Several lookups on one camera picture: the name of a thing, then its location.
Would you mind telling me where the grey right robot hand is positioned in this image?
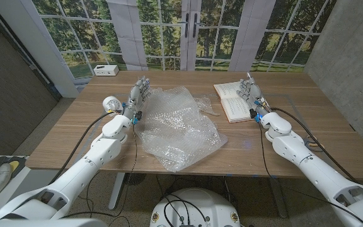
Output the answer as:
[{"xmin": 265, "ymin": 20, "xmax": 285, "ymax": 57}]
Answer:
[{"xmin": 236, "ymin": 71, "xmax": 269, "ymax": 112}]

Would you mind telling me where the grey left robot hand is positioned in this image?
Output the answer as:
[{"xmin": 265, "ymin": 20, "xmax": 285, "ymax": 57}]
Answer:
[{"xmin": 127, "ymin": 75, "xmax": 153, "ymax": 110}]

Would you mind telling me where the large clear bubble wrap sheet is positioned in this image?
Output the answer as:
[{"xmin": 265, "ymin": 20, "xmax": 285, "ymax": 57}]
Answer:
[{"xmin": 134, "ymin": 85, "xmax": 229, "ymax": 173}]

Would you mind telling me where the open paperback book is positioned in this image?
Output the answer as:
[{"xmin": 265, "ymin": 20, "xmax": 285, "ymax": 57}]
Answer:
[{"xmin": 213, "ymin": 81, "xmax": 264, "ymax": 124}]

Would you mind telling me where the small clear bubble wrap piece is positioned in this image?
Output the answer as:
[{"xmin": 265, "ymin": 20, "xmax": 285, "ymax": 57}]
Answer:
[{"xmin": 193, "ymin": 96, "xmax": 221, "ymax": 117}]

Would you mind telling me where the white round kitchen timer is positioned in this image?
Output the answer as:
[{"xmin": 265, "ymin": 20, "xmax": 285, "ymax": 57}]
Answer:
[{"xmin": 102, "ymin": 95, "xmax": 124, "ymax": 114}]

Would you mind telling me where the white power socket box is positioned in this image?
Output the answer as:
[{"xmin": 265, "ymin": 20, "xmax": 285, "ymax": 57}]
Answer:
[{"xmin": 93, "ymin": 64, "xmax": 120, "ymax": 77}]

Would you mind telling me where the printed forest window backdrop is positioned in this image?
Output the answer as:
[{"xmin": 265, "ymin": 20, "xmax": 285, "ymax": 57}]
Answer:
[{"xmin": 0, "ymin": 0, "xmax": 338, "ymax": 98}]

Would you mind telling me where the white table leg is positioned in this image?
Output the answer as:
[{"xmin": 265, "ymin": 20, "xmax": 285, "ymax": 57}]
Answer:
[{"xmin": 108, "ymin": 172, "xmax": 126, "ymax": 211}]

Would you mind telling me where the grey table leg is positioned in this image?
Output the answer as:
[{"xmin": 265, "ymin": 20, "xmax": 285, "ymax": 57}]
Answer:
[{"xmin": 268, "ymin": 177, "xmax": 289, "ymax": 219}]

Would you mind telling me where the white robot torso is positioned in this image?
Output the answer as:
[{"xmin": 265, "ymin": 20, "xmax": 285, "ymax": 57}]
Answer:
[{"xmin": 149, "ymin": 187, "xmax": 241, "ymax": 227}]

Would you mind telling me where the dark brown door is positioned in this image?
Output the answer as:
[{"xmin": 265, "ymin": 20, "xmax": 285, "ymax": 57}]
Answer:
[{"xmin": 0, "ymin": 6, "xmax": 59, "ymax": 155}]

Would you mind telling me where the white floor mat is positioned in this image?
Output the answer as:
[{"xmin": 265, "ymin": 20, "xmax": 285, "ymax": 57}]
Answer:
[{"xmin": 0, "ymin": 154, "xmax": 31, "ymax": 221}]

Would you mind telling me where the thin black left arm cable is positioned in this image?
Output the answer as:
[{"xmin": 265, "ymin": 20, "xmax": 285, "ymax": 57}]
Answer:
[{"xmin": 113, "ymin": 122, "xmax": 139, "ymax": 221}]

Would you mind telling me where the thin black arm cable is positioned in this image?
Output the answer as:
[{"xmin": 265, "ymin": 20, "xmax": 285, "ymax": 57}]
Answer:
[
  {"xmin": 257, "ymin": 122, "xmax": 363, "ymax": 224},
  {"xmin": 113, "ymin": 122, "xmax": 139, "ymax": 221}
]

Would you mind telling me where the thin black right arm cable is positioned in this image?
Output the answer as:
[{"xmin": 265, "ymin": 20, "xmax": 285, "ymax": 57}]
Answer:
[{"xmin": 257, "ymin": 122, "xmax": 363, "ymax": 224}]

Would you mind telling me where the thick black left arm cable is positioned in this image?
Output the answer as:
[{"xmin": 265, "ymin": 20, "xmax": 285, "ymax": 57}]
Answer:
[{"xmin": 47, "ymin": 110, "xmax": 116, "ymax": 187}]

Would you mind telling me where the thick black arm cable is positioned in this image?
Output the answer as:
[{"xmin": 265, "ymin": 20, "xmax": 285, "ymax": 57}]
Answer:
[
  {"xmin": 270, "ymin": 107, "xmax": 358, "ymax": 183},
  {"xmin": 47, "ymin": 110, "xmax": 116, "ymax": 187}
]

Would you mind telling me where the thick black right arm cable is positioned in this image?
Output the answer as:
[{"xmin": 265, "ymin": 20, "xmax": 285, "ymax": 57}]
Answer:
[{"xmin": 270, "ymin": 107, "xmax": 358, "ymax": 183}]

